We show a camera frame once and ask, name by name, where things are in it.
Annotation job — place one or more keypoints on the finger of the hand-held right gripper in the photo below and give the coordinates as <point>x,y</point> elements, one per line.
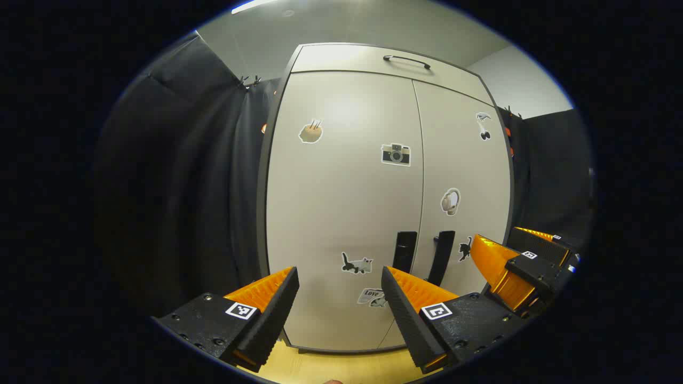
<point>536,272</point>
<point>539,244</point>

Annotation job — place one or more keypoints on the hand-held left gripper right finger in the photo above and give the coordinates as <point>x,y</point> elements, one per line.
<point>405,320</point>

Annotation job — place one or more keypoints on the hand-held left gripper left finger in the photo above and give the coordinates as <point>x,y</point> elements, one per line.
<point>272,320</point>

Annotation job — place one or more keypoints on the white double-door shoe cabinet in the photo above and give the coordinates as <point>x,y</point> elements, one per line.
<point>260,213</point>

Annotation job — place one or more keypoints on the white shoe cabinet door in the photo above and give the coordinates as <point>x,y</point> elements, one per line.
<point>341,202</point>
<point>464,160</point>

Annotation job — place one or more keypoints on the white cabinet drawer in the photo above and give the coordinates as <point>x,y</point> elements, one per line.
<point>347,58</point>

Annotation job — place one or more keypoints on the black backdrop cloth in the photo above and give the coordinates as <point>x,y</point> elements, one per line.
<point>176,176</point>
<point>555,170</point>

